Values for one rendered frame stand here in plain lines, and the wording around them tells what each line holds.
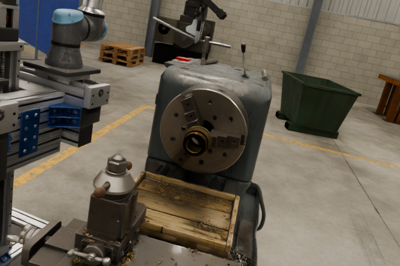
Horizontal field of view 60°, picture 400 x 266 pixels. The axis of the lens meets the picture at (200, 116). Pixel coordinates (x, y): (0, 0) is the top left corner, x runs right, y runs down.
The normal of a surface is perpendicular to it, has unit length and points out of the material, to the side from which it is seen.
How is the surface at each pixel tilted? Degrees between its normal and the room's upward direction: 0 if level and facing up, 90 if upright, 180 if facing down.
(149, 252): 0
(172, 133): 90
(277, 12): 90
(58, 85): 90
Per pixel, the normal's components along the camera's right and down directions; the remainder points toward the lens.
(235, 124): -0.18, 0.23
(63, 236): 0.19, -0.95
